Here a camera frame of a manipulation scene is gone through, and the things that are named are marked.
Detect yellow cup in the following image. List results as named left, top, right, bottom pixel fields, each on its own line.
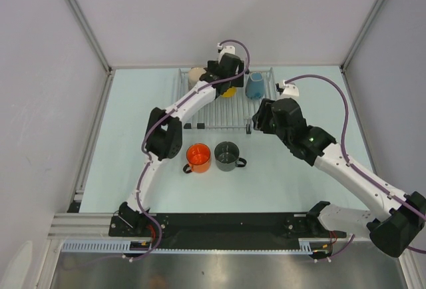
left=222, top=87, right=237, bottom=98

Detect metal wire dish rack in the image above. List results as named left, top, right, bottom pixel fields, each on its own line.
left=176, top=68, right=278, bottom=135

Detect grey cup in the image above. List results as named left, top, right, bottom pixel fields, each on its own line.
left=214, top=141, right=247, bottom=172

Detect orange cup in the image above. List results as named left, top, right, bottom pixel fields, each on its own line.
left=182, top=143, right=211, bottom=174

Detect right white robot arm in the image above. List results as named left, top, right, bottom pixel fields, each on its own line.
left=252, top=98, right=425, bottom=258

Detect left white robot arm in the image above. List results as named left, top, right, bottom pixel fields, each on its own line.
left=109, top=53, right=248, bottom=236

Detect blue floral cup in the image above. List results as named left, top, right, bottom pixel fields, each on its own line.
left=245, top=72, right=264, bottom=100

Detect beige patterned cup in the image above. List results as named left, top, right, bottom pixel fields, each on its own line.
left=187, top=67, right=206, bottom=90

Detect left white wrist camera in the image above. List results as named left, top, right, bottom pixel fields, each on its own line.
left=217, top=43, right=236, bottom=62

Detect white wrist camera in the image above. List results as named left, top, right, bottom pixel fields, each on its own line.
left=217, top=43, right=236, bottom=62
left=276, top=81, right=300, bottom=99

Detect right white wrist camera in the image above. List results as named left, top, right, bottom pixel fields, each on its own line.
left=276, top=81, right=300, bottom=99

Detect right aluminium frame post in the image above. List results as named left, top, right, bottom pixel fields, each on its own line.
left=339, top=0, right=403, bottom=70

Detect aluminium frame post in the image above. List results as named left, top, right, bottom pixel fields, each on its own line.
left=339, top=0, right=403, bottom=70
left=48, top=0, right=112, bottom=73

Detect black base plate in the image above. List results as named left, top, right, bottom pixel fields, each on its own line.
left=109, top=211, right=353, bottom=252

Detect left aluminium frame post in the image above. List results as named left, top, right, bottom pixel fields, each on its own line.
left=48, top=0, right=112, bottom=73

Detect right grey cable duct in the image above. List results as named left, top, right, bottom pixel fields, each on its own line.
left=299, top=238, right=337, bottom=255

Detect grey cable duct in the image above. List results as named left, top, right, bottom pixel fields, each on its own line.
left=61, top=239, right=160, bottom=254
left=299, top=238, right=337, bottom=255

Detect left grey cable duct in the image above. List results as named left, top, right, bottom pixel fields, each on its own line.
left=61, top=239, right=160, bottom=254

